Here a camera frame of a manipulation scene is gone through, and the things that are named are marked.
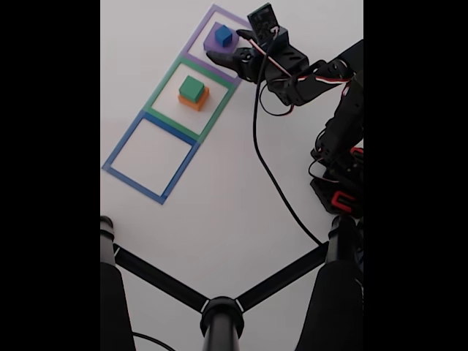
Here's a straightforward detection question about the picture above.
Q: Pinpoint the small blue cube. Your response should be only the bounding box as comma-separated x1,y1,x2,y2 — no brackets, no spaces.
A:
214,25,234,48

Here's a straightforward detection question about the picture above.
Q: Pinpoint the green cube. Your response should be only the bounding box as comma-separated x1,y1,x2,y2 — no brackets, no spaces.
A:
178,75,205,103

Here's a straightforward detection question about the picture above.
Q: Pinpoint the orange cube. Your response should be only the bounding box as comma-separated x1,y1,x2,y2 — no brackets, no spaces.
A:
178,86,210,112

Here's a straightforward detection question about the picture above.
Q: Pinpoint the large purple cube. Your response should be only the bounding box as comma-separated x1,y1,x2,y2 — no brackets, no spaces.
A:
203,21,241,59

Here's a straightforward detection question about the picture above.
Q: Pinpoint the purple tape square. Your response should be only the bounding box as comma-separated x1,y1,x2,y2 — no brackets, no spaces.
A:
181,3,271,87

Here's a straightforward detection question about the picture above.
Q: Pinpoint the green tape square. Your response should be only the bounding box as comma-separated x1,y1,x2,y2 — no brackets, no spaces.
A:
142,54,237,143

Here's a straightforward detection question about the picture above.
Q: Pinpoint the blue tape square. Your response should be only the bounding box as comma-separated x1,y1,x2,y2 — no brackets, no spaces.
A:
101,109,201,205

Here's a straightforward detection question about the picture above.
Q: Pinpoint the red table clamp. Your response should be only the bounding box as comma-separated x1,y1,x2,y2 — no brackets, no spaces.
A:
331,190,358,213

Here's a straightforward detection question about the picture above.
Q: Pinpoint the black tripod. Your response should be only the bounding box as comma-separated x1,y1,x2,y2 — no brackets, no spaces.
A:
100,215,364,351

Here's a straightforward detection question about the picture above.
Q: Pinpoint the red white servo wire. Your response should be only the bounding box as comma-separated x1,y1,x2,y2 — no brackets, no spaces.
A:
248,27,355,117

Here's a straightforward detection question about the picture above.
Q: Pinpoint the black gripper camera board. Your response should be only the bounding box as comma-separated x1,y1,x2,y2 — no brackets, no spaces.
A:
247,2,290,48

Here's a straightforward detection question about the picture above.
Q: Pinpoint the black camera cable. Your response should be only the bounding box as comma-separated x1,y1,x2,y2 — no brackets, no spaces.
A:
252,54,325,246

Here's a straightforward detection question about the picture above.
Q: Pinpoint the thin black cable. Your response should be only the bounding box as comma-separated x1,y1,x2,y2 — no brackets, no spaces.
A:
131,331,180,351

